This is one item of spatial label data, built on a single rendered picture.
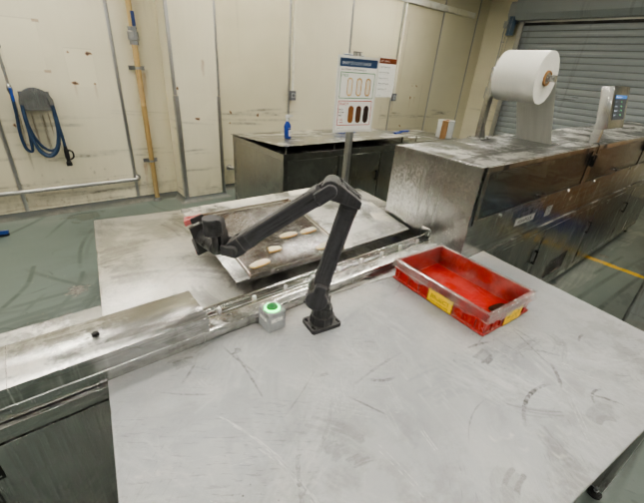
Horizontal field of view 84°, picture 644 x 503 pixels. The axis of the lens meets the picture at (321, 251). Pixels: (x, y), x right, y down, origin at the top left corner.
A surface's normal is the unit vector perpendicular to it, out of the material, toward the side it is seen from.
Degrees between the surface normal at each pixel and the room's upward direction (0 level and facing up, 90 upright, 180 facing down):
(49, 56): 90
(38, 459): 90
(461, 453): 0
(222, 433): 0
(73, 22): 90
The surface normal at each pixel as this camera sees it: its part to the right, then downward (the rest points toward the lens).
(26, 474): 0.62, 0.39
